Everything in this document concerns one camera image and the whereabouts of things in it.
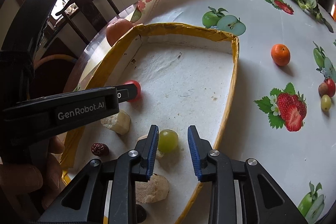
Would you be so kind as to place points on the brown longan fruit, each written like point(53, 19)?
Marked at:
point(323, 89)

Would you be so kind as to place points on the orange tangerine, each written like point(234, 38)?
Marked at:
point(280, 55)

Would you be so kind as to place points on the red cherry tomato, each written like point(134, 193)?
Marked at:
point(135, 90)
point(330, 87)

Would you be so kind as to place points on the red apple behind tray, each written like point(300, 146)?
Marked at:
point(116, 30)

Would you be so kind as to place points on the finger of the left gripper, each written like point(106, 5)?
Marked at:
point(123, 93)

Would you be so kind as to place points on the yellow-rimmed white foam tray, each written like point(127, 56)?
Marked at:
point(187, 76)

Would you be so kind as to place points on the person's left hand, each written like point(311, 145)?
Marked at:
point(27, 189)

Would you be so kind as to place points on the green grape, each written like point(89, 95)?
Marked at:
point(168, 141)
point(325, 103)

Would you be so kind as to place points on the dark purple plum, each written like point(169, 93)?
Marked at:
point(141, 213)

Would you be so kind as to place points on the green leafy vegetable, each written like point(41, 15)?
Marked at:
point(312, 7)

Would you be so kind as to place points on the fruit-print plastic tablecloth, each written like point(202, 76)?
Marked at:
point(275, 116)

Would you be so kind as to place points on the dried red date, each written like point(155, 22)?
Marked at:
point(100, 149)

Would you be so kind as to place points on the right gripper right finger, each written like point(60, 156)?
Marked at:
point(199, 149)

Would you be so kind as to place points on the dark wooden chair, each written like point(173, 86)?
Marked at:
point(80, 21)

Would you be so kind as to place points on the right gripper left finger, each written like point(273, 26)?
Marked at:
point(147, 149)

